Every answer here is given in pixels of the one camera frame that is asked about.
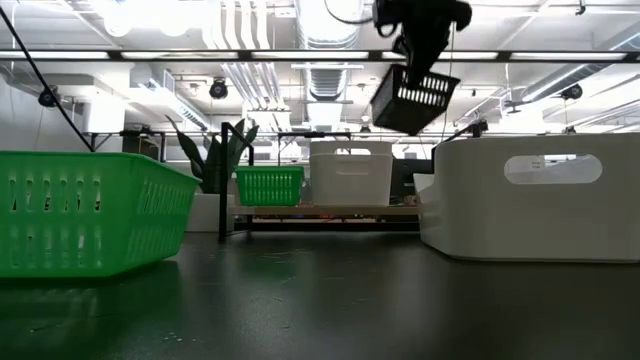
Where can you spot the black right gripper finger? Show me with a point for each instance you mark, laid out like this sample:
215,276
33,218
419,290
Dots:
422,70

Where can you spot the black slotted plastic basket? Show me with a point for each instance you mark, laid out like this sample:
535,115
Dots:
395,112

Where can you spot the green slotted plastic basket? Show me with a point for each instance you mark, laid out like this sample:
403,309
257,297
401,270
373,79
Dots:
75,215
270,187

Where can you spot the black computer monitor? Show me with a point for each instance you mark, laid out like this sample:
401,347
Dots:
412,180

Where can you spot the black round ceiling fixture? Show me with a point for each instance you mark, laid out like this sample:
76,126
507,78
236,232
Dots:
218,89
571,91
48,97

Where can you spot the white ceiling pipes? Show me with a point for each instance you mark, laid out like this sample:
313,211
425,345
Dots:
255,30

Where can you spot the green snake plant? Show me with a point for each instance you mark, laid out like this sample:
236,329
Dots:
215,160

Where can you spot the white round plant pot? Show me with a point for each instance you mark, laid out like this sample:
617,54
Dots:
207,212

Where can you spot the silver ribbed air duct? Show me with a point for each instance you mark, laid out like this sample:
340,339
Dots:
327,80

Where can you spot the grey round air duct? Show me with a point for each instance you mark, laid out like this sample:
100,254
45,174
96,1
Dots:
600,75

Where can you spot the black background table frame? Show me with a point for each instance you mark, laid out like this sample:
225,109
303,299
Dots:
127,133

